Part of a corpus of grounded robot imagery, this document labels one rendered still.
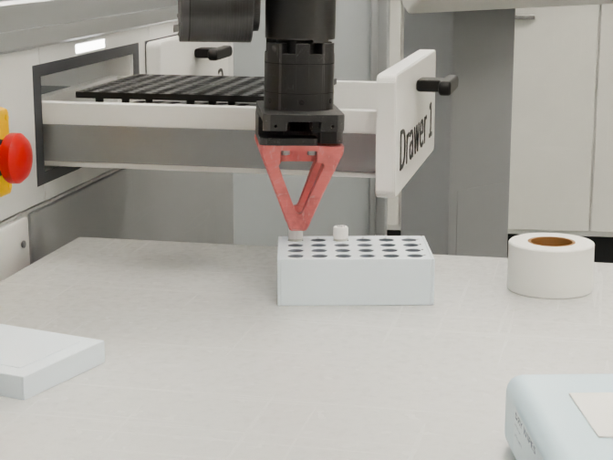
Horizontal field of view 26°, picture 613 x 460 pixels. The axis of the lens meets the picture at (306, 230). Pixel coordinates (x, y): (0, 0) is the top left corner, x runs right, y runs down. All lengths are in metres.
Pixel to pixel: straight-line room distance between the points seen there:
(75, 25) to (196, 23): 0.31
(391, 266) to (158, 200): 0.61
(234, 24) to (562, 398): 0.46
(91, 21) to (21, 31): 0.17
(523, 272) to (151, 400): 0.37
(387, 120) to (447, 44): 1.11
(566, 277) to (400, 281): 0.14
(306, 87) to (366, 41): 1.98
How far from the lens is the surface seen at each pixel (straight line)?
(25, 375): 0.86
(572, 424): 0.69
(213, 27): 1.06
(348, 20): 3.04
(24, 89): 1.24
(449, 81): 1.27
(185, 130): 1.23
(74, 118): 1.27
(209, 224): 1.82
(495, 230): 2.40
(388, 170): 1.18
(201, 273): 1.16
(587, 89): 4.32
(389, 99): 1.17
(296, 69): 1.06
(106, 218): 1.44
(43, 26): 1.28
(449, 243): 2.32
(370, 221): 3.08
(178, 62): 1.61
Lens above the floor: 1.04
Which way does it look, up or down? 12 degrees down
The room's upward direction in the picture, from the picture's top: straight up
